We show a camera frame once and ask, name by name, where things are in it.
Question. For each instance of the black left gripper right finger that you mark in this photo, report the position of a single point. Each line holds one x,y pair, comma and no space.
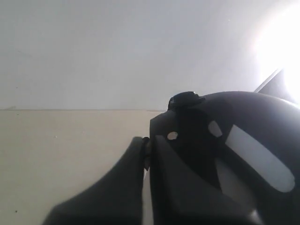
180,197

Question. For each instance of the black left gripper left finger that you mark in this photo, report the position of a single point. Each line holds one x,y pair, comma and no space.
116,199

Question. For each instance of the black helmet with tinted visor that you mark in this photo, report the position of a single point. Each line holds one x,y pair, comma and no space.
244,144

